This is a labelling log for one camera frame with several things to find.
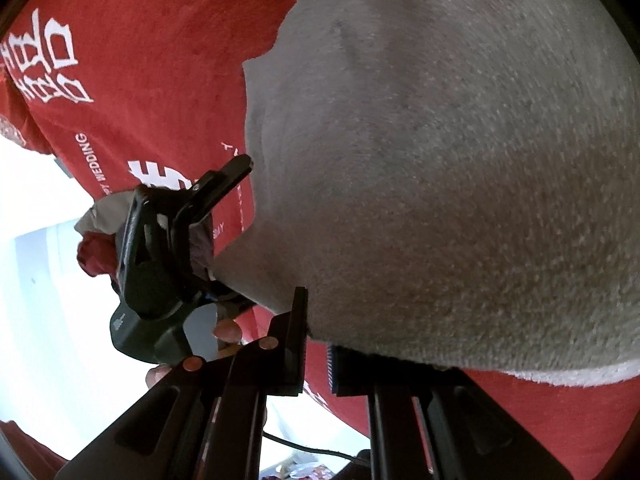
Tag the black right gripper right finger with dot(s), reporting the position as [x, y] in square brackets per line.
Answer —
[427, 423]

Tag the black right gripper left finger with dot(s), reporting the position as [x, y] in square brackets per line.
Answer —
[205, 423]

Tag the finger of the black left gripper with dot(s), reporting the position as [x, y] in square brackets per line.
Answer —
[216, 185]

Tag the grey small garment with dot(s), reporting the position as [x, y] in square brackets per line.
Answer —
[455, 182]

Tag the person's left hand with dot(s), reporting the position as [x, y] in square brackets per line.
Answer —
[227, 332]

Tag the dark brown crumpled garment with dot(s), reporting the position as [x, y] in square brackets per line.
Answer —
[202, 248]

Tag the red crumpled garment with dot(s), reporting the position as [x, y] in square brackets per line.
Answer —
[96, 254]

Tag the olive green crumpled garment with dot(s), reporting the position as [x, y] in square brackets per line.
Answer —
[106, 215]

